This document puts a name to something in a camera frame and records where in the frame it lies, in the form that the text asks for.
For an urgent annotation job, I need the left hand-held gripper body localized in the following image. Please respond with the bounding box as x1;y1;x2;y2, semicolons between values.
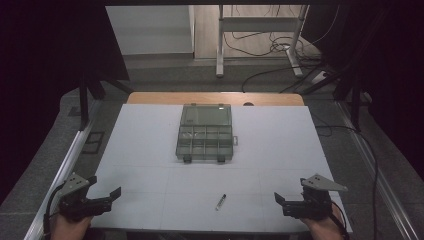
57;172;113;223

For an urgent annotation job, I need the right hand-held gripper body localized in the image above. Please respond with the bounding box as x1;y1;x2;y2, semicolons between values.
281;173;349;222

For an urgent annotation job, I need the tangle of black floor cables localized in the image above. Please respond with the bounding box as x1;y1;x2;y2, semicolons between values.
222;4;341;94

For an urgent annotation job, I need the black curtain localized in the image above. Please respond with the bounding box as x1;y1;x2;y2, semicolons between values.
301;0;424;183
0;0;130;206

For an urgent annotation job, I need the white panel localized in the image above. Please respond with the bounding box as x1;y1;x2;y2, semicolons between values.
105;4;196;56

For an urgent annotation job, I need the long black floor cable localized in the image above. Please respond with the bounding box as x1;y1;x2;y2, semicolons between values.
313;111;381;240

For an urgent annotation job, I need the black rectangular floor frame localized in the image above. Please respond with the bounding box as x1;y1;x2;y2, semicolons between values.
81;131;106;155

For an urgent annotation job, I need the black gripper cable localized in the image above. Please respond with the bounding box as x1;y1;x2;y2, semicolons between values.
42;181;67;240
329;199;352;240

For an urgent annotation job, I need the white metal desk frame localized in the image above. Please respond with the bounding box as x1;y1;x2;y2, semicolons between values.
215;4;310;80

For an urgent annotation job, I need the black metal stand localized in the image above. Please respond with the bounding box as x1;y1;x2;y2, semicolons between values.
78;74;134;132
299;71;363;132

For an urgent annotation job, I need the person's left hand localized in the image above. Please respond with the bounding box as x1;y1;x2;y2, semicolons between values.
49;213;94;240

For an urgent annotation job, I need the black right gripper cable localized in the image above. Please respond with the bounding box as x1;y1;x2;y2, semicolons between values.
329;199;352;240

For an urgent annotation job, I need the white table cover board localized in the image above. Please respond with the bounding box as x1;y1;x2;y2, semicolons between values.
89;103;354;234

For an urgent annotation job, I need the person's right hand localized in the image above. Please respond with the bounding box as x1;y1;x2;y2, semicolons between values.
299;203;348;240

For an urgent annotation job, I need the clear green plastic compartment box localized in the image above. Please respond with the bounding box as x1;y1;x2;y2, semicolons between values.
175;103;240;165

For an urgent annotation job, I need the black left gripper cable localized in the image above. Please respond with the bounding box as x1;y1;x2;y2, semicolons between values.
42;181;67;240

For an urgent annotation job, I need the aluminium rail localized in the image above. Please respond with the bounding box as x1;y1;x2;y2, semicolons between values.
334;99;421;240
23;99;104;240

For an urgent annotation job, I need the white power strip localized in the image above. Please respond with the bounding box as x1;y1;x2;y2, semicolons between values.
310;70;328;85

